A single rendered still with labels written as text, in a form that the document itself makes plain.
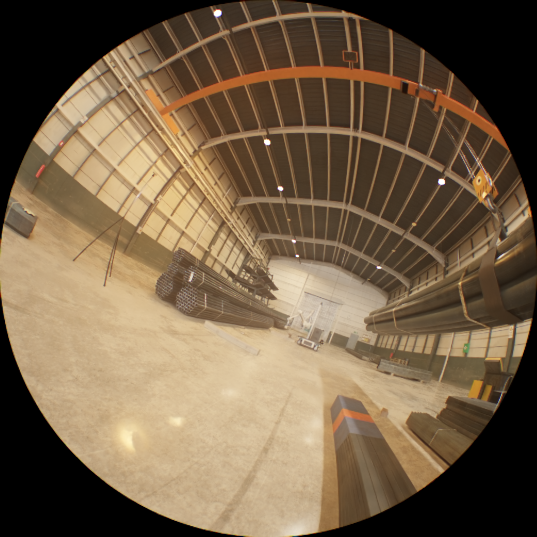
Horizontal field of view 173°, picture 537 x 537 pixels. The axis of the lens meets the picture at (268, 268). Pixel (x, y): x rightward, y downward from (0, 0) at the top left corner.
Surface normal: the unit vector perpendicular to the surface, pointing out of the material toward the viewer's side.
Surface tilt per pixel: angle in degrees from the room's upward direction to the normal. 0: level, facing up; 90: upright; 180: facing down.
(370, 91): 171
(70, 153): 90
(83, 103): 90
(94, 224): 90
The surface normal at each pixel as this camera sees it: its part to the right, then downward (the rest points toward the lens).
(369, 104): -0.54, 0.83
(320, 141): -0.24, 0.93
